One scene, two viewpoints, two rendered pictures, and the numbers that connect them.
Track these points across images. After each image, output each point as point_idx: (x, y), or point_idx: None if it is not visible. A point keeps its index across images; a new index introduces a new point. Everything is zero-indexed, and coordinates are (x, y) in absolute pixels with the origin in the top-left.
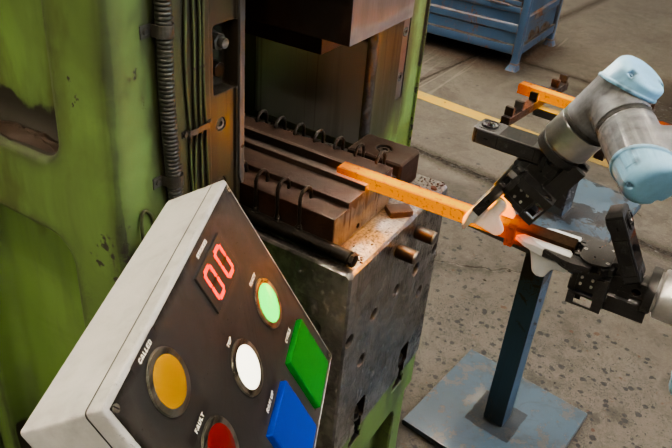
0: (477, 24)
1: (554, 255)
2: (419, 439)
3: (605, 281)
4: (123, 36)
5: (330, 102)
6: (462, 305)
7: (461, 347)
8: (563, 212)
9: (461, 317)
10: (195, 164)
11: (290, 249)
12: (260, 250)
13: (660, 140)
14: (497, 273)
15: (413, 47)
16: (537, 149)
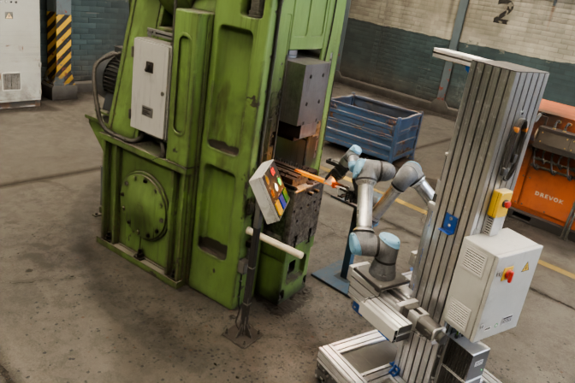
0: (371, 145)
1: (341, 188)
2: (316, 279)
3: (352, 194)
4: (257, 132)
5: (294, 156)
6: (340, 248)
7: (337, 259)
8: None
9: (339, 251)
10: (263, 161)
11: None
12: (278, 173)
13: (356, 160)
14: None
15: (320, 144)
16: (338, 164)
